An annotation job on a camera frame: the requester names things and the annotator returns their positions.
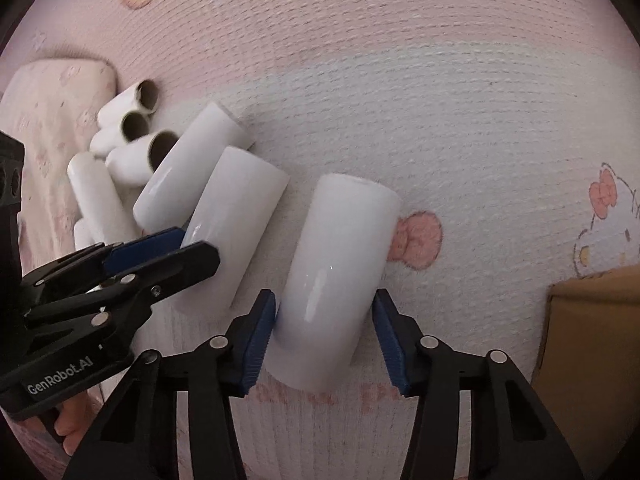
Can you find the pink printed waffle blanket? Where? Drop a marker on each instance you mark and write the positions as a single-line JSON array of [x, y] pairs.
[[400, 110]]

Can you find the pile of white rolls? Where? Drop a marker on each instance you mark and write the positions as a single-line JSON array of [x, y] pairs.
[[195, 160]]

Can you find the pink fleece blanket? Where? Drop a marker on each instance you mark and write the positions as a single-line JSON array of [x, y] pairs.
[[50, 105]]

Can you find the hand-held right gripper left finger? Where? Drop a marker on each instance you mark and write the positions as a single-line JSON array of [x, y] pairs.
[[257, 345]]

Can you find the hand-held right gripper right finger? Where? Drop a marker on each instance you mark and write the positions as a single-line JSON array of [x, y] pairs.
[[395, 355]]

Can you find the person's left hand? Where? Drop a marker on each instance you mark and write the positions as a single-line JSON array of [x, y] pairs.
[[72, 425]]

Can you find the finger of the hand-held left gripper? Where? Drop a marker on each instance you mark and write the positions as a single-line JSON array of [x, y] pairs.
[[145, 250], [185, 265]]

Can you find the brown cardboard box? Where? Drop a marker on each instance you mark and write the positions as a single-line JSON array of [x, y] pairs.
[[585, 350]]

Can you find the large white bag roll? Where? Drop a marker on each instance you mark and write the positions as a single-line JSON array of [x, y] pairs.
[[335, 270], [235, 210]]

